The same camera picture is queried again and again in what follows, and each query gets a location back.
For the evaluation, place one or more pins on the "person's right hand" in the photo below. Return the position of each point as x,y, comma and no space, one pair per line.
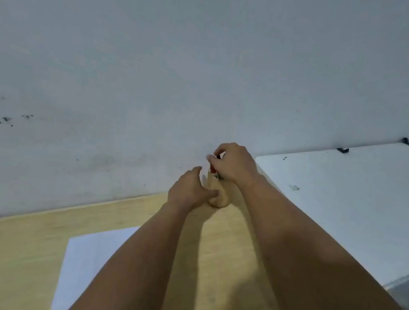
236,163

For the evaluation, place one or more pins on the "person's left hand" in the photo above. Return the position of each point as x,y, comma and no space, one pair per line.
186,191

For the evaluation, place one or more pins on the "red marker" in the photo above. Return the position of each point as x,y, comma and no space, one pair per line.
211,169

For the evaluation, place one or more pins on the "wooden pen holder cup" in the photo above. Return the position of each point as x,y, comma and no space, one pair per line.
223,197

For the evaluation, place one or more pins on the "white paper sheet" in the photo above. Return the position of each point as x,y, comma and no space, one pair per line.
83,264

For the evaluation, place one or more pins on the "person's left forearm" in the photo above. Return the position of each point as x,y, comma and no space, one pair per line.
134,269

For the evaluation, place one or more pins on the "person's right forearm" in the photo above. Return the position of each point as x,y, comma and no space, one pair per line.
306,262

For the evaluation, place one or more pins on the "small white plastic piece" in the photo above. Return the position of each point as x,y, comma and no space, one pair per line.
294,187

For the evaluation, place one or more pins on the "black clip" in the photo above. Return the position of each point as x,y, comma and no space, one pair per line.
342,150
408,142

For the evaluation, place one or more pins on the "white chest appliance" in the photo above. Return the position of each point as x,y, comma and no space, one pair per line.
349,197

